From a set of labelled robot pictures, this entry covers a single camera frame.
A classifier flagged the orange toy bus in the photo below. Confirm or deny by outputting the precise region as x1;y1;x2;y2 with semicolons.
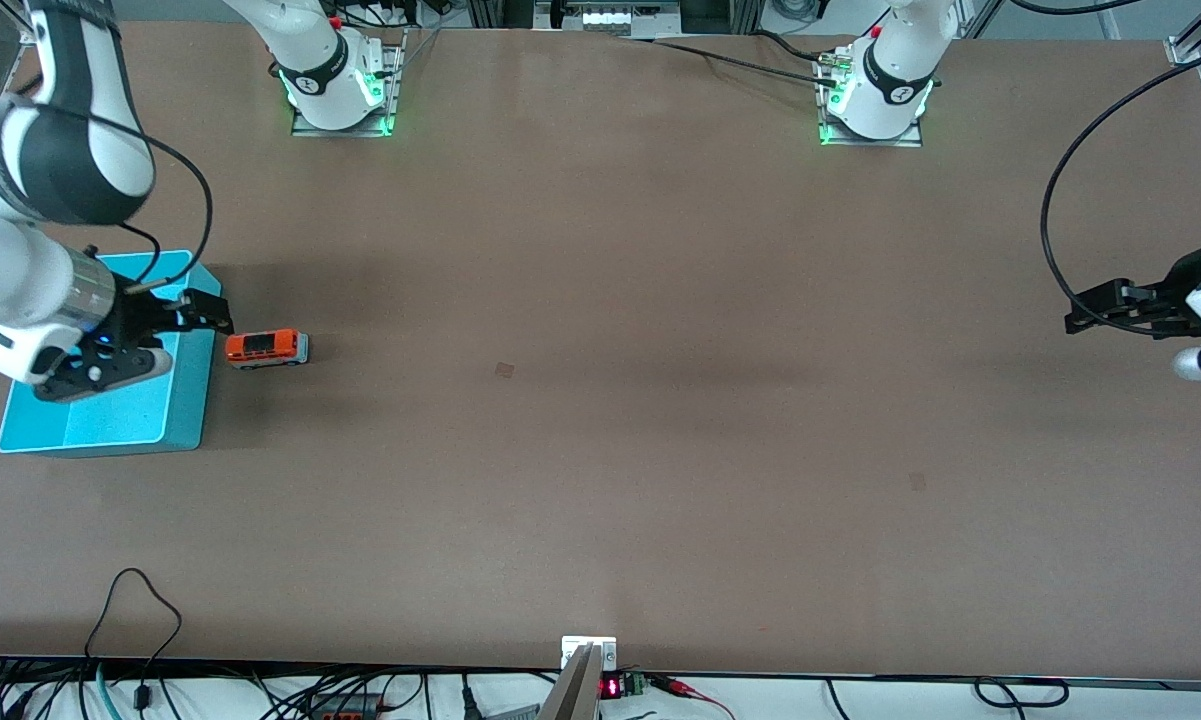
225;329;310;370

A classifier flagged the blue plastic box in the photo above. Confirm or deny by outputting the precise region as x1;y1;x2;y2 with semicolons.
0;250;223;456

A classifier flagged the black power strip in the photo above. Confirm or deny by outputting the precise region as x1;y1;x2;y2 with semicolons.
305;693;386;720

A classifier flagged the silver equipment rack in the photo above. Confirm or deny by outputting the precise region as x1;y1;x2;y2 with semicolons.
468;0;766;36

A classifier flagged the red clip lead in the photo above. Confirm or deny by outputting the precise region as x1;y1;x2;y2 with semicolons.
650;675;736;719

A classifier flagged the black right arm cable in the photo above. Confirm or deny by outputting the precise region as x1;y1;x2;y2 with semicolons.
35;95;214;296

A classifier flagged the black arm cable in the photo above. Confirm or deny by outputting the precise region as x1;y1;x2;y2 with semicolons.
35;95;214;296
1040;45;1201;331

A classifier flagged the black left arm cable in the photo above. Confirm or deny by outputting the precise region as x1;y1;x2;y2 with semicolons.
1040;45;1201;331

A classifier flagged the metal base plate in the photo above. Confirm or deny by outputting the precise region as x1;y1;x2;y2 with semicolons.
815;50;923;148
292;30;408;138

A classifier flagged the thin black looped cable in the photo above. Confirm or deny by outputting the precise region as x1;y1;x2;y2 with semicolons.
82;568;183;711

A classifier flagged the black coiled cable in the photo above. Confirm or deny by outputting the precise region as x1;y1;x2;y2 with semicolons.
973;677;1071;710

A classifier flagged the teal cable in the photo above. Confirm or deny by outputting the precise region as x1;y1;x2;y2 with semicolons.
93;662;123;720

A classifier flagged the black cable on table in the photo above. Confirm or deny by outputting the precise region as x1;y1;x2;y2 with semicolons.
610;30;851;91

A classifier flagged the white mount bracket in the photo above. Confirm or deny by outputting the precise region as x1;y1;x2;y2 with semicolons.
561;637;618;671

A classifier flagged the grey camera mount pole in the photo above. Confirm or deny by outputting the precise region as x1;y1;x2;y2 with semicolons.
538;645;603;720

